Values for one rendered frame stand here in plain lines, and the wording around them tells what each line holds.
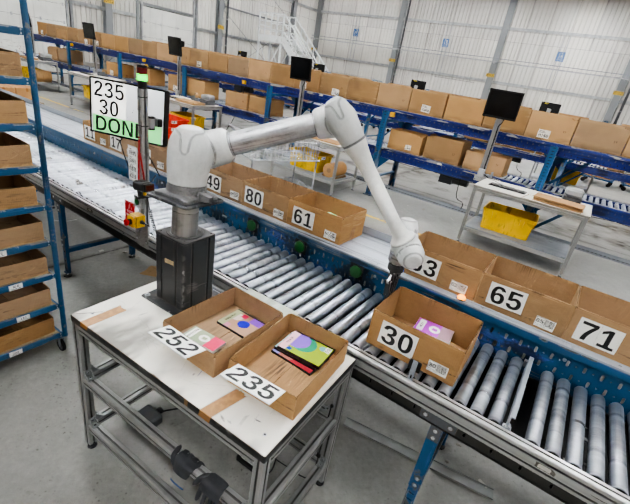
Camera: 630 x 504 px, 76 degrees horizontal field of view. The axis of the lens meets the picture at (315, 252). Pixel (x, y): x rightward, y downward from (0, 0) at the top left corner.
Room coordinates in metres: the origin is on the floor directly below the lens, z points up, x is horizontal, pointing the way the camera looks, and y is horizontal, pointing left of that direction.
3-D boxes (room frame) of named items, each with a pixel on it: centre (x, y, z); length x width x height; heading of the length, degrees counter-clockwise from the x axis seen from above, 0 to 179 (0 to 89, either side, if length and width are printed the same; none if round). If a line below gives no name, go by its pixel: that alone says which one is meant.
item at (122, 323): (1.30, 0.34, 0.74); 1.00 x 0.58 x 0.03; 61
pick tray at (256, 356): (1.18, 0.02, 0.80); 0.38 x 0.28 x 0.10; 154
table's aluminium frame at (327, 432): (1.30, 0.34, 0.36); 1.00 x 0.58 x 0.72; 61
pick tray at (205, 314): (1.31, 0.30, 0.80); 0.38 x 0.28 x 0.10; 150
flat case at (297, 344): (1.27, -0.03, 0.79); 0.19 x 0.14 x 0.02; 64
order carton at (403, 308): (1.47, -0.52, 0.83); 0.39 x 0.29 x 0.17; 59
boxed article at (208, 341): (1.25, 0.37, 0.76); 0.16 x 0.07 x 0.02; 65
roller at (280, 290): (1.89, 0.08, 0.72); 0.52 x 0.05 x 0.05; 149
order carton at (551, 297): (1.75, -1.04, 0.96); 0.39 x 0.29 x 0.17; 59
